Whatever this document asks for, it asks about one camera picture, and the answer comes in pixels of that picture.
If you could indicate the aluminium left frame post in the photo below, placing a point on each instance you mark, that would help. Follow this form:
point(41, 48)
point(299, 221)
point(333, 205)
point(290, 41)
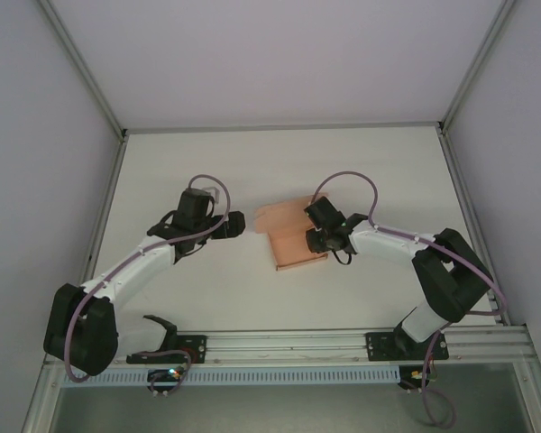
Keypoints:
point(79, 63)

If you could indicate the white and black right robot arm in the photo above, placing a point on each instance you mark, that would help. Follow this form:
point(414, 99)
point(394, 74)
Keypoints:
point(387, 245)

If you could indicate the small circuit board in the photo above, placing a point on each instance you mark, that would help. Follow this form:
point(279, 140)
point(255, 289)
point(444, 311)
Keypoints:
point(167, 373)
point(415, 375)

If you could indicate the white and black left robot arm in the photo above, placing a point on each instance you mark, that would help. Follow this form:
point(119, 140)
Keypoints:
point(131, 273)

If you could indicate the aluminium left side rail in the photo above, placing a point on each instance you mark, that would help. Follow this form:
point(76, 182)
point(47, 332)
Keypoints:
point(111, 180)

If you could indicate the right small circuit board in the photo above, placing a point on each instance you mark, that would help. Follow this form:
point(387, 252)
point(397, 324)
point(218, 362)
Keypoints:
point(415, 375)

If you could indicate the aluminium right frame post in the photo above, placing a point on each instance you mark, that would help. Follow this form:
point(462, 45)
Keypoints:
point(478, 63)

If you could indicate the grey metal lower panel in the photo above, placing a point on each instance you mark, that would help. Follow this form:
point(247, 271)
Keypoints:
point(275, 410)

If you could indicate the aluminium frame post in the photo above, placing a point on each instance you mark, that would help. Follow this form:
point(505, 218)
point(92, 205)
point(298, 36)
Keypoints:
point(79, 63)
point(478, 63)

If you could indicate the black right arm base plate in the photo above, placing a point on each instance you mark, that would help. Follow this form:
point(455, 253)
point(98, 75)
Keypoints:
point(378, 347)

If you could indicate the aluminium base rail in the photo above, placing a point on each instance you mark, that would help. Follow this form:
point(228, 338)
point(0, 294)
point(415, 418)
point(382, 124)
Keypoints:
point(288, 347)

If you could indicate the aluminium right side rail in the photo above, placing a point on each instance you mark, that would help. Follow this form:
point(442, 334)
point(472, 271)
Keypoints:
point(468, 203)

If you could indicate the left small circuit board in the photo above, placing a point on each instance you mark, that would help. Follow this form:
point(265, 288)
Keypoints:
point(167, 373)

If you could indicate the salmon pink paper box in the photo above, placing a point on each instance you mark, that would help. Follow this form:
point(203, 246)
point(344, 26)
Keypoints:
point(293, 248)

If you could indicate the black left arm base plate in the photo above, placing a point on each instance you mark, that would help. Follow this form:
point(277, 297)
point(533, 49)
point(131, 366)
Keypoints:
point(198, 348)

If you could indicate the aluminium rear frame rail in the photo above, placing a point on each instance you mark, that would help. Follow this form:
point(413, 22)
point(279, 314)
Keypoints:
point(279, 128)

